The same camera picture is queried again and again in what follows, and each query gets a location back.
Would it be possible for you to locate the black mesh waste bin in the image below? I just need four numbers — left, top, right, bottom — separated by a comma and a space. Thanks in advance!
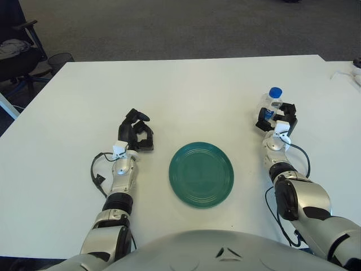
47, 53, 76, 76

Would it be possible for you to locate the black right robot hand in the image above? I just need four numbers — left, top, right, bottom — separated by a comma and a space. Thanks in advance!
255, 102, 298, 136

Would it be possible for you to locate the thin white strap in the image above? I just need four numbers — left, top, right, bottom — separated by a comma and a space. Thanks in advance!
330, 70, 353, 80

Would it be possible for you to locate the clear bottle with blue cap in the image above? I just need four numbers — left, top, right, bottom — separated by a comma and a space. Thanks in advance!
258, 86, 284, 124

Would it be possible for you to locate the grey robot torso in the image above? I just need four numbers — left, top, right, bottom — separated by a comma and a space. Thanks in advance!
53, 230, 347, 271

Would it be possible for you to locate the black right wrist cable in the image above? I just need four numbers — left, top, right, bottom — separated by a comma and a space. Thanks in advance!
287, 143, 311, 178

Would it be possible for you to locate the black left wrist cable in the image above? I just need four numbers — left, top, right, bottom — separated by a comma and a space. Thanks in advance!
90, 151, 119, 198

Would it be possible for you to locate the thin dark elbow cable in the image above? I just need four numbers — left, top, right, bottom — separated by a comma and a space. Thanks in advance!
265, 186, 301, 248

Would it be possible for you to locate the black office chair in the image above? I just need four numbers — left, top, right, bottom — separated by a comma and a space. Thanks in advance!
0, 0, 53, 94

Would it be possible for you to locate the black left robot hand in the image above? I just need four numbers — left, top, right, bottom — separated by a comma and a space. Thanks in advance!
117, 108, 155, 153

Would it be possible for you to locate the green ribbed plate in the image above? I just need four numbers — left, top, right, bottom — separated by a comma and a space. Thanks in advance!
168, 142, 235, 209

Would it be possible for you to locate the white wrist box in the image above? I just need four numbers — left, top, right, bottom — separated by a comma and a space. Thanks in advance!
112, 142, 131, 159
274, 120, 291, 143

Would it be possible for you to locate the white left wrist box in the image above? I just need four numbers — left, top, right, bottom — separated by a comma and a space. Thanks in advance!
112, 142, 131, 159

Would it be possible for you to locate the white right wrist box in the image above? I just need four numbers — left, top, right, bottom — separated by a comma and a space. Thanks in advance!
274, 120, 291, 143

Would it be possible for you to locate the grey crumpled cloth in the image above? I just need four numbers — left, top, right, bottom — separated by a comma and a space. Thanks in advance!
0, 39, 31, 56

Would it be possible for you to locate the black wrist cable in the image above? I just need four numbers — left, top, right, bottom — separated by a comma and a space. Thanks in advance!
90, 151, 119, 198
287, 143, 311, 178

